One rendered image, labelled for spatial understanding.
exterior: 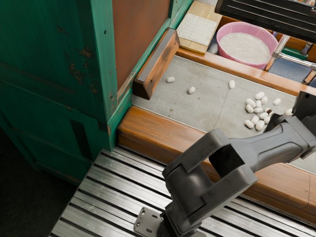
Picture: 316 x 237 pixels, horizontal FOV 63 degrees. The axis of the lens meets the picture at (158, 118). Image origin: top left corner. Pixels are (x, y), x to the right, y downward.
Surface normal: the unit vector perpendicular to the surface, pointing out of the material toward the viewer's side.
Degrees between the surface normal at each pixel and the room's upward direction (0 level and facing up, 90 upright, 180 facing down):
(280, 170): 0
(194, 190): 16
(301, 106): 50
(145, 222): 0
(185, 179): 29
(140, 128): 0
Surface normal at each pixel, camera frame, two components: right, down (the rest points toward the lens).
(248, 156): 0.38, -0.65
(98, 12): 0.92, 0.36
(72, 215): 0.09, -0.56
